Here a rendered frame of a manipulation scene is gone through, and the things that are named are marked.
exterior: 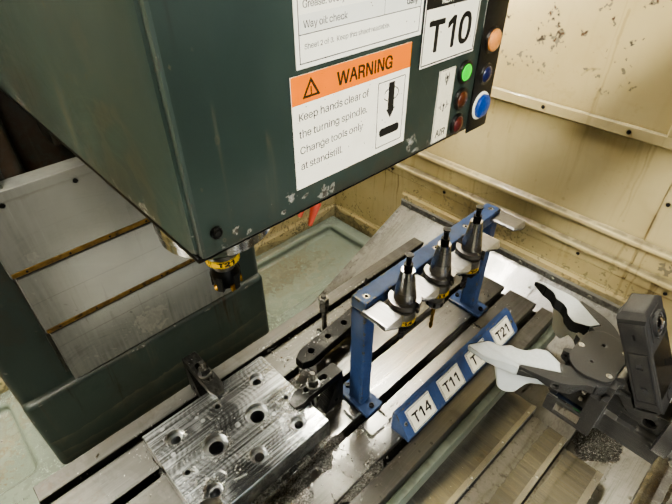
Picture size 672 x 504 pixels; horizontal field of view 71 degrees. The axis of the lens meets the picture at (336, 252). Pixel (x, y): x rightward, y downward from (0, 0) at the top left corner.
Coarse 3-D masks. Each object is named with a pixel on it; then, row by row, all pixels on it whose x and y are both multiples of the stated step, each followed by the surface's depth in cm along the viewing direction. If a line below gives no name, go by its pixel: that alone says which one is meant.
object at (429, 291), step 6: (420, 276) 95; (420, 282) 94; (426, 282) 94; (420, 288) 93; (426, 288) 93; (432, 288) 93; (438, 288) 93; (426, 294) 91; (432, 294) 91; (438, 294) 91; (426, 300) 90
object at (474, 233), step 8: (472, 224) 96; (480, 224) 96; (472, 232) 97; (480, 232) 97; (464, 240) 99; (472, 240) 98; (480, 240) 98; (464, 248) 100; (472, 248) 99; (480, 248) 99
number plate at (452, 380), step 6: (456, 366) 110; (450, 372) 109; (456, 372) 110; (444, 378) 108; (450, 378) 109; (456, 378) 110; (462, 378) 111; (438, 384) 106; (444, 384) 107; (450, 384) 108; (456, 384) 109; (462, 384) 110; (444, 390) 107; (450, 390) 108; (456, 390) 109; (444, 396) 107; (450, 396) 108
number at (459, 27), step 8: (456, 8) 49; (464, 8) 50; (472, 8) 51; (448, 16) 49; (456, 16) 50; (464, 16) 50; (472, 16) 51; (448, 24) 49; (456, 24) 50; (464, 24) 51; (472, 24) 52; (448, 32) 50; (456, 32) 51; (464, 32) 52; (472, 32) 53; (448, 40) 50; (456, 40) 51; (464, 40) 52; (448, 48) 51; (456, 48) 52
